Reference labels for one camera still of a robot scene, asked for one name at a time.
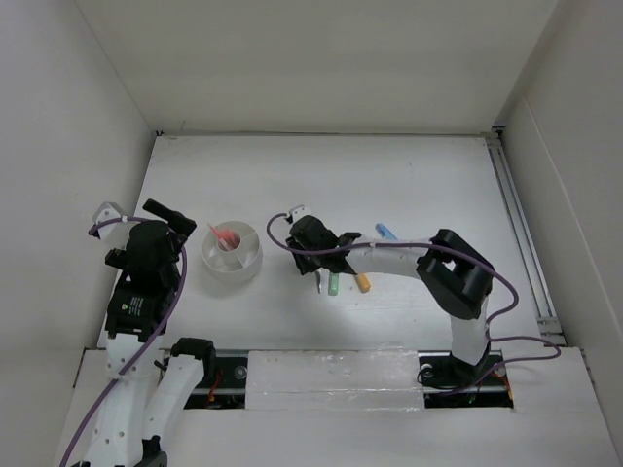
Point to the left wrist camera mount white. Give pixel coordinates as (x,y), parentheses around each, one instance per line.
(106,212)

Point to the thin red pen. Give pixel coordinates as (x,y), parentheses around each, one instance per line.
(220,238)

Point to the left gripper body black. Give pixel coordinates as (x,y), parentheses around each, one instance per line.
(182,228)

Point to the purple red marker pen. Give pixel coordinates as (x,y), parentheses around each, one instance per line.
(232,238)

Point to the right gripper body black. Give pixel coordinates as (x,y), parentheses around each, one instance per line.
(308,261)

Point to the green highlighter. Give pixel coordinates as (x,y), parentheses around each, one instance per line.
(333,284)

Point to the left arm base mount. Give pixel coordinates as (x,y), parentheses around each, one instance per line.
(224,387)

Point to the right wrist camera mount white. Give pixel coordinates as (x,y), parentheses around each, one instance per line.
(298,212)

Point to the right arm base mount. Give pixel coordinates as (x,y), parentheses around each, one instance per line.
(447,384)

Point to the orange yellow highlighter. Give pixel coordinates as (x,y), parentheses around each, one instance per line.
(363,283)

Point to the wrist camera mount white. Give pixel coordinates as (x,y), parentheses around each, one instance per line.
(106,212)
(298,212)

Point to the white round divided organizer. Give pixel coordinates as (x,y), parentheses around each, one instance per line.
(240,265)

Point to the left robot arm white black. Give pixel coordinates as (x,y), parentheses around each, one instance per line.
(135,412)

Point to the aluminium rail right side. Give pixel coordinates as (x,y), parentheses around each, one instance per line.
(546,316)

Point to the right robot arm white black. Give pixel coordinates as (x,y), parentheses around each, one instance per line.
(450,269)

